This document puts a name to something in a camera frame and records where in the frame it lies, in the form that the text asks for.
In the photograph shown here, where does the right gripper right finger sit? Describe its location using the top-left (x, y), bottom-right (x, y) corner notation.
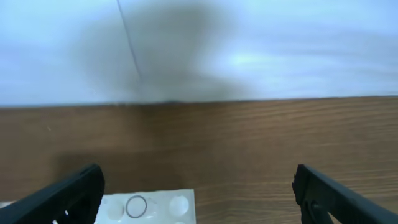
top-left (291, 163), bottom-right (398, 224)

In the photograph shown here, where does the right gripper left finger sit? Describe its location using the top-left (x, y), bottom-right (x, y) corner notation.
top-left (0, 163), bottom-right (106, 224)

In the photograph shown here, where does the clear test tube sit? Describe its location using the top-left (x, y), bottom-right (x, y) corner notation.
top-left (124, 194), bottom-right (148, 220)

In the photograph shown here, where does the white test tube rack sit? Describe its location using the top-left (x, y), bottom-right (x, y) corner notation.
top-left (0, 188), bottom-right (197, 224)

